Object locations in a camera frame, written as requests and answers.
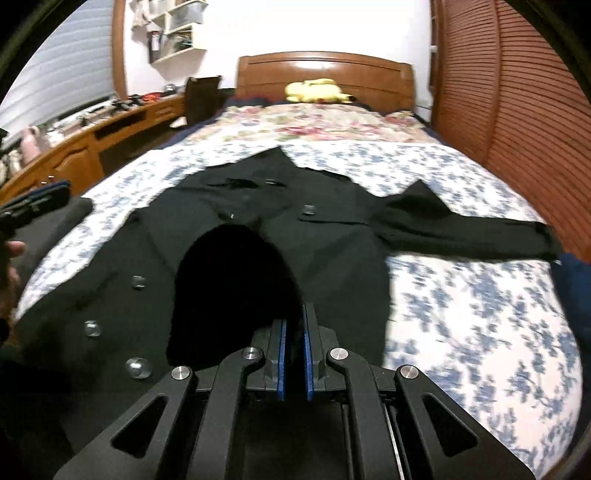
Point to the wooden louvered wardrobe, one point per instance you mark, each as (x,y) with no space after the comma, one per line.
(508,101)

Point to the yellow plush toy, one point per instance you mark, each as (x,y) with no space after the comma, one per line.
(314,91)

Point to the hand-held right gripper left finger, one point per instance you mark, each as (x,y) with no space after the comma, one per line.
(282,364)

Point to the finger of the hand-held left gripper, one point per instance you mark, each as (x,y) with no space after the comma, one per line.
(51,196)

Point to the person's left hand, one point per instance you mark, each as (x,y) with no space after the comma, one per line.
(11,277)

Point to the grey window blind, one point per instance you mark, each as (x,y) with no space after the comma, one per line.
(64,74)

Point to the wooden desk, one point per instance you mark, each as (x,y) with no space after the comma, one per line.
(69,157)

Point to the dark grey cloth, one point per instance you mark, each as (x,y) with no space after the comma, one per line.
(60,226)

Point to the pink floral quilt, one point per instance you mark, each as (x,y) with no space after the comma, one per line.
(332,124)

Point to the dark blue cloth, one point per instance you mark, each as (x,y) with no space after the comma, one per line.
(572,286)

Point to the bed with floral blue sheet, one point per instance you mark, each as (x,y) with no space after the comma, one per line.
(461,323)

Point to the white wall shelf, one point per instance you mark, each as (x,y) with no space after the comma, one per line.
(178,27)

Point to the wooden headboard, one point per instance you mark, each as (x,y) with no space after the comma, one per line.
(323,67)

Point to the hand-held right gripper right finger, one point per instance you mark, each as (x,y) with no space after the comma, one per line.
(309,364)

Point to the red basket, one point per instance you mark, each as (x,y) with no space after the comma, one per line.
(151,98)

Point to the black coat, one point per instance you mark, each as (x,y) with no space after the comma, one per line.
(323,258)

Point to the pink bottle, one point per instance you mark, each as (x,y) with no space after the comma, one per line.
(30,145)

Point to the dark chair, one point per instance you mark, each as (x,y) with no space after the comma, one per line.
(203,99)

